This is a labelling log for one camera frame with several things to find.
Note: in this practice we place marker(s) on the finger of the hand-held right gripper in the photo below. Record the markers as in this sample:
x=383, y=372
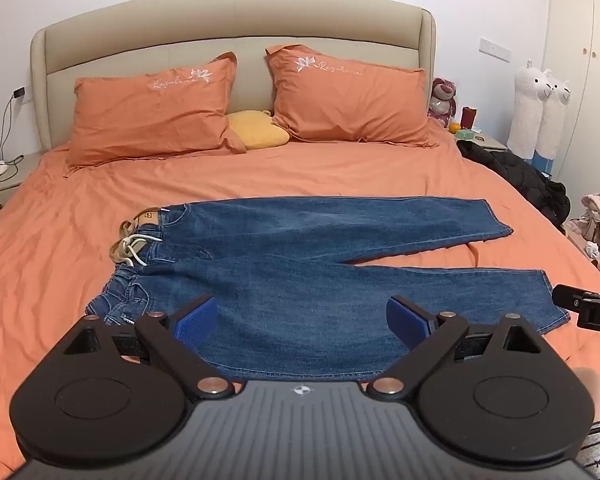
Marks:
x=566, y=296

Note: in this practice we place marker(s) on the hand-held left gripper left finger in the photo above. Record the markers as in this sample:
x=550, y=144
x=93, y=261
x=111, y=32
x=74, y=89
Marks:
x=197, y=322

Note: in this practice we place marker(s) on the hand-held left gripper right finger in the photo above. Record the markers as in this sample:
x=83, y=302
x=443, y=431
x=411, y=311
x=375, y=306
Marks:
x=405, y=321

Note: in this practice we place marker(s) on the blue denim pants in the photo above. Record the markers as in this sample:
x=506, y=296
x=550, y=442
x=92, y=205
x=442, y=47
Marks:
x=305, y=280

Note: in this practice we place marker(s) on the person's leg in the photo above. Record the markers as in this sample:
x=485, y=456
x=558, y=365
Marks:
x=595, y=395

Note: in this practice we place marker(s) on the beige braided belt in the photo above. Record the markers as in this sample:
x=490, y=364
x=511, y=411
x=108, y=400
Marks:
x=145, y=211

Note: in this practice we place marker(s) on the black jacket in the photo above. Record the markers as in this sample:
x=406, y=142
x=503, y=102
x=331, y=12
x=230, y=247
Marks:
x=520, y=175

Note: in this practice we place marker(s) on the striped grey shorts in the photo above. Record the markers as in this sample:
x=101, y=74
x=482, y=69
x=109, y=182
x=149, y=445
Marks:
x=597, y=452

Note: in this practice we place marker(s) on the bed with orange sheet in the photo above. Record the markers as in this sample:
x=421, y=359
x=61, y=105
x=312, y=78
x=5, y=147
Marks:
x=330, y=170

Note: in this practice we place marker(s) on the white alpaca plush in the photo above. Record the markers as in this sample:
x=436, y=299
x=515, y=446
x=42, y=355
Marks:
x=527, y=110
x=552, y=120

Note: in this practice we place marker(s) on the small green box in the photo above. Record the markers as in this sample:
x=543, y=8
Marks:
x=464, y=134

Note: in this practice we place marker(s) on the yellow plush cushion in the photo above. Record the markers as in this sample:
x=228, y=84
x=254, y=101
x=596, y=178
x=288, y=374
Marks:
x=255, y=132

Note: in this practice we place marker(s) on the orange fruit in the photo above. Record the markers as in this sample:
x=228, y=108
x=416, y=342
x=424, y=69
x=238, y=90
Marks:
x=454, y=126

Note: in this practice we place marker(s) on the red cup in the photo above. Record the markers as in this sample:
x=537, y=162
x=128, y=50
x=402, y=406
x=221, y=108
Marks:
x=469, y=117

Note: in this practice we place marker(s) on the orange embroidered pillow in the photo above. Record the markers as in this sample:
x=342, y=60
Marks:
x=145, y=115
x=350, y=105

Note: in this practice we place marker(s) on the pink bear plush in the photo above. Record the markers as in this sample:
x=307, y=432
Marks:
x=442, y=92

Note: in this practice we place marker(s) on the white wardrobe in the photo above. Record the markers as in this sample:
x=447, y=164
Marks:
x=590, y=20

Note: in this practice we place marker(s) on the beige upholstered headboard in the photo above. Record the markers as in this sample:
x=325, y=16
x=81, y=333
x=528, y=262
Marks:
x=230, y=20

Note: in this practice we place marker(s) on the white wall switch plate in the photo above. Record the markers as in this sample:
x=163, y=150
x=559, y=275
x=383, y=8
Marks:
x=495, y=49

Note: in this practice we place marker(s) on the black wall charger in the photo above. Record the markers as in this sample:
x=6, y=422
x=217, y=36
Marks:
x=18, y=93

